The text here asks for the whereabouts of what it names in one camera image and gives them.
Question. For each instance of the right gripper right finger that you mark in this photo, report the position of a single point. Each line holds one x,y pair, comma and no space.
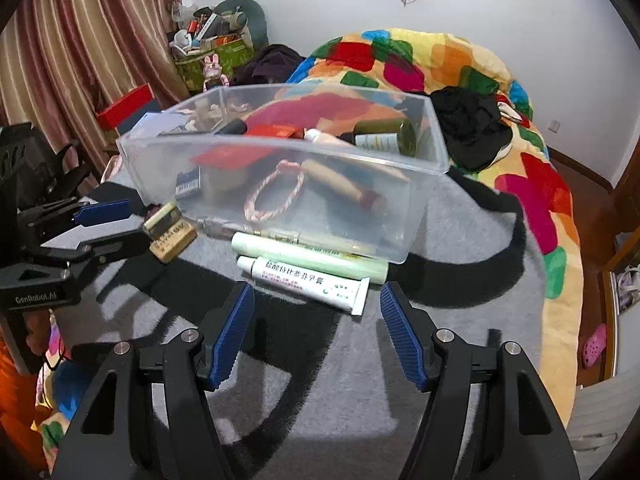
411,331

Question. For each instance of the white ointment tube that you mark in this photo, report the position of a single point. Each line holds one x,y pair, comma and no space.
344,294

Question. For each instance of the pink lotion tube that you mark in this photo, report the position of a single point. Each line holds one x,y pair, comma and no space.
318,137

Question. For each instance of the beige cosmetic tube red cap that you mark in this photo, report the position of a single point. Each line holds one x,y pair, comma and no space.
366,198

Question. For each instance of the grey black blanket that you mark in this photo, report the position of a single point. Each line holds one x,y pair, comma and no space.
314,392

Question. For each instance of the red box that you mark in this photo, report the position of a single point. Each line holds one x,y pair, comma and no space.
125,107

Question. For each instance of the striped pink curtain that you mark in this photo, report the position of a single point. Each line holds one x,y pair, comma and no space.
64,61

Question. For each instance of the red paper envelope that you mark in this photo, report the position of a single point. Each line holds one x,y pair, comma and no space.
231,156

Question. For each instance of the pink clog shoe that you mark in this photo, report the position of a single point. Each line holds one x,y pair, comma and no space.
594,346

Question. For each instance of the black clothing pile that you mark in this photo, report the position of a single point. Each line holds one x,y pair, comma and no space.
472,127

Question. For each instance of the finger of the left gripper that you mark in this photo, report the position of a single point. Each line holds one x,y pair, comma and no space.
99,213
115,247

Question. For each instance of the tan rectangular box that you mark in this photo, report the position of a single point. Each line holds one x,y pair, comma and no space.
169,231

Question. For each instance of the white blue booklet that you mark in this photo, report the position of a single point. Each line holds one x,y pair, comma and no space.
152,125

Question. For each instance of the grey plush toy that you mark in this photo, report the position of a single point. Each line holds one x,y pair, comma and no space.
247,19

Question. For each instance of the green storage basket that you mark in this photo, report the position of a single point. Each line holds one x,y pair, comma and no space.
225,59

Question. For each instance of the colourful patchwork duvet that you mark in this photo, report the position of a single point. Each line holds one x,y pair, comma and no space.
502,244

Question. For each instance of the blue white card pack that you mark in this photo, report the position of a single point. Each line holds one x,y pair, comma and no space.
188,183

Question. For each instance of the long pale green box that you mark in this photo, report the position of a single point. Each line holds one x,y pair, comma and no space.
323,260

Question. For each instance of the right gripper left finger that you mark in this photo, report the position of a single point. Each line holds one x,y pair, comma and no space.
223,331

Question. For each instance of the white gold pen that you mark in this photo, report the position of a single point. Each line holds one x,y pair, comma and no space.
215,227

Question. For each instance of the dark purple clothing pile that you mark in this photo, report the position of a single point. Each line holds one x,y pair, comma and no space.
273,64

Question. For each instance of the clear plastic storage box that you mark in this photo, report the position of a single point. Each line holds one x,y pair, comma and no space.
274,192

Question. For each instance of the pink bunny doll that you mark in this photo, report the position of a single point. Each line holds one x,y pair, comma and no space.
213,76

